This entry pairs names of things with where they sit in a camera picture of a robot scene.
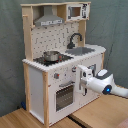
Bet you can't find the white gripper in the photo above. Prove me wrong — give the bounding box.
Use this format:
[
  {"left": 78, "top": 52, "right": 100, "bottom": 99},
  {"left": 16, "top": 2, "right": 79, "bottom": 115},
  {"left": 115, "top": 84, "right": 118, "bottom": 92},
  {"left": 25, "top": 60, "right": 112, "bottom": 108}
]
[{"left": 77, "top": 65, "right": 95, "bottom": 91}]

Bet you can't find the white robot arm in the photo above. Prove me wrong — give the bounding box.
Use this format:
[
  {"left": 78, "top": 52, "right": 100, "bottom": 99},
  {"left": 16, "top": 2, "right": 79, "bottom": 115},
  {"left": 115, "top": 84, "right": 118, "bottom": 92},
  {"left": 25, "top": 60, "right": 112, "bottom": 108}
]
[{"left": 76, "top": 65, "right": 128, "bottom": 98}]

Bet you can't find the wooden toy kitchen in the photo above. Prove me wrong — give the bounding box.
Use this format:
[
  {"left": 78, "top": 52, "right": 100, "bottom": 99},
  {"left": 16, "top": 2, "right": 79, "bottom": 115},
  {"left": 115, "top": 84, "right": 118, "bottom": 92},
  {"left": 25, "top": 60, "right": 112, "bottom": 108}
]
[{"left": 22, "top": 2, "right": 105, "bottom": 127}]

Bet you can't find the grey toy ice dispenser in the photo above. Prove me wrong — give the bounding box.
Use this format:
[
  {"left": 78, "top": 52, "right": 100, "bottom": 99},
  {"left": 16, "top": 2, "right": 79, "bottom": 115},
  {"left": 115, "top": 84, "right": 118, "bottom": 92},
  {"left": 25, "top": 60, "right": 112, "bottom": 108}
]
[{"left": 88, "top": 64, "right": 96, "bottom": 71}]

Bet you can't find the red right oven knob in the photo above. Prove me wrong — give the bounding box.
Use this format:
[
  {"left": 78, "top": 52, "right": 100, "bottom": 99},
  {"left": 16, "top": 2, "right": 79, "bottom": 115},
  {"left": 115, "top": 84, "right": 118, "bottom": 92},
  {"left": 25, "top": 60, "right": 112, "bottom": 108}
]
[{"left": 71, "top": 66, "right": 78, "bottom": 73}]

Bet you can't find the red oven knob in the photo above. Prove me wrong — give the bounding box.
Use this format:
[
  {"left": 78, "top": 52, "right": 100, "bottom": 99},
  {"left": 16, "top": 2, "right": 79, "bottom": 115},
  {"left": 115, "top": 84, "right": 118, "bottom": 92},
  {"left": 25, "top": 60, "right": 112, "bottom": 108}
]
[
  {"left": 54, "top": 73, "right": 60, "bottom": 79},
  {"left": 71, "top": 66, "right": 78, "bottom": 73}
]

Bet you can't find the grey toy sink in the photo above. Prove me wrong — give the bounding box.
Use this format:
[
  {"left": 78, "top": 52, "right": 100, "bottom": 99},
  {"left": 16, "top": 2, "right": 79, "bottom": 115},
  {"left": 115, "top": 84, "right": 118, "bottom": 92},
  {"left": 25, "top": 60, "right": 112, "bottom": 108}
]
[{"left": 66, "top": 47, "right": 94, "bottom": 56}]

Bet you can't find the black toy stovetop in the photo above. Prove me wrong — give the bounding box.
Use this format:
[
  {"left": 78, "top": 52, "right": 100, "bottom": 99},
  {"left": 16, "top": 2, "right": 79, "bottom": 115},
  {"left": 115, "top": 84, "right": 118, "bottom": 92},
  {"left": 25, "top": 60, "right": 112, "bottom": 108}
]
[{"left": 34, "top": 54, "right": 71, "bottom": 66}]

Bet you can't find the red left oven knob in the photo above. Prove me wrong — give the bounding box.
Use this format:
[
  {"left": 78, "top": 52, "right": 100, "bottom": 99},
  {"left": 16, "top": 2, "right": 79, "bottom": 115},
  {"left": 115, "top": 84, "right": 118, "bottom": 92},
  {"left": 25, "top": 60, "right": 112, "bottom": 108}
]
[{"left": 54, "top": 73, "right": 60, "bottom": 79}]

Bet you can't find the black toy faucet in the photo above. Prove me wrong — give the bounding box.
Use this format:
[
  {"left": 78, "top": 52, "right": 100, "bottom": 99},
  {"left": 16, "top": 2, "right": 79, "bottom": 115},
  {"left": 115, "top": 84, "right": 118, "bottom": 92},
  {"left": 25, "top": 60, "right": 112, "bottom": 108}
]
[{"left": 66, "top": 32, "right": 83, "bottom": 50}]

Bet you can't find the toy oven door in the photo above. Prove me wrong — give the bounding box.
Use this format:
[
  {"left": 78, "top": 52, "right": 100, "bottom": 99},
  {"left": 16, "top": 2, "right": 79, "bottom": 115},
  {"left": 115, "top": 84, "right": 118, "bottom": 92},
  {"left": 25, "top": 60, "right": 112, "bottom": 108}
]
[{"left": 56, "top": 81, "right": 74, "bottom": 111}]

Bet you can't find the silver toy pot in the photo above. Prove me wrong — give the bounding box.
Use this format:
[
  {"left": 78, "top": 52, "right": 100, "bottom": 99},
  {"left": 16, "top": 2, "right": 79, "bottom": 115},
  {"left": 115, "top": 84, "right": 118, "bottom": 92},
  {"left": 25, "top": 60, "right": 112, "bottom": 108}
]
[{"left": 44, "top": 51, "right": 60, "bottom": 61}]

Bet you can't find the toy microwave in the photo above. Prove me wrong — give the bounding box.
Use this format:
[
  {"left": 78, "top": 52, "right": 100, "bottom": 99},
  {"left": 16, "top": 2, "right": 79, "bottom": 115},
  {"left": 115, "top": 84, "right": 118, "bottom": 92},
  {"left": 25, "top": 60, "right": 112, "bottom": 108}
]
[{"left": 66, "top": 3, "right": 90, "bottom": 21}]

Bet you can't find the grey range hood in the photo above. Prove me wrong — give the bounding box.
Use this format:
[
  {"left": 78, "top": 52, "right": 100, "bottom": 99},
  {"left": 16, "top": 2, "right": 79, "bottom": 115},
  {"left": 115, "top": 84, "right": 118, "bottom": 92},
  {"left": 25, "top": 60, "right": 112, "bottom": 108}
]
[{"left": 35, "top": 5, "right": 64, "bottom": 27}]

